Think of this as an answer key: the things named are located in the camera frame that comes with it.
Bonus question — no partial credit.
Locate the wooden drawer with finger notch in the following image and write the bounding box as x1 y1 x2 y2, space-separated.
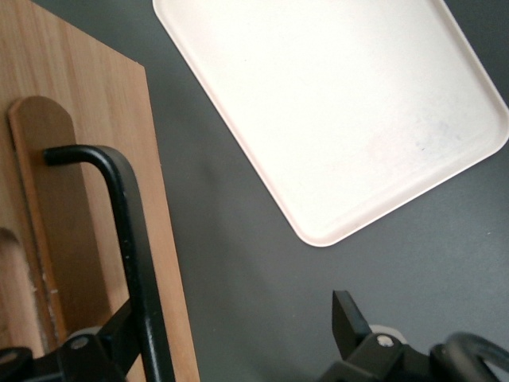
0 0 202 382

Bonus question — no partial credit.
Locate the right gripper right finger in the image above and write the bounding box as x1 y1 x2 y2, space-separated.
317 290 434 382

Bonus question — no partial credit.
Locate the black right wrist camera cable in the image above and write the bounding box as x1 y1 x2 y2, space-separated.
429 332 509 382

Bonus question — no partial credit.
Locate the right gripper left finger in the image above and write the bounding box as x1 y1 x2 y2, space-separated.
55 297 142 382

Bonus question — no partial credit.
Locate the black metal drawer handle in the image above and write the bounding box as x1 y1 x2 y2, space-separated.
42 145 176 382

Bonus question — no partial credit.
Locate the beige plastic tray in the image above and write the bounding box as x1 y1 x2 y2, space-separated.
152 0 509 248

